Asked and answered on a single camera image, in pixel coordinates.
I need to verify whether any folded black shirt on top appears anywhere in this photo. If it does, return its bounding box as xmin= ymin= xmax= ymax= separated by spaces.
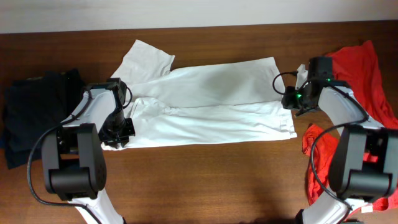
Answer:
xmin=5 ymin=73 xmax=67 ymax=152

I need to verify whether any red t-shirt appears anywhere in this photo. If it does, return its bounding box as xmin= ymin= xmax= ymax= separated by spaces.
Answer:
xmin=302 ymin=40 xmax=397 ymax=212

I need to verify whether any folded dark shirt beneath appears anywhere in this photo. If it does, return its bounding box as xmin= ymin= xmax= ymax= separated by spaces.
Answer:
xmin=1 ymin=69 xmax=85 ymax=169

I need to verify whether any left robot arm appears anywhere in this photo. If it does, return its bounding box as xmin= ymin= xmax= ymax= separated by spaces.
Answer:
xmin=40 ymin=78 xmax=135 ymax=223

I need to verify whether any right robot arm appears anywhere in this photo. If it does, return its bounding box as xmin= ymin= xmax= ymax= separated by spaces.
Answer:
xmin=282 ymin=57 xmax=397 ymax=224

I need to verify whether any white t-shirt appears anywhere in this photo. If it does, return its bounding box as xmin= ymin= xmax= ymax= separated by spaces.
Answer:
xmin=114 ymin=40 xmax=296 ymax=151

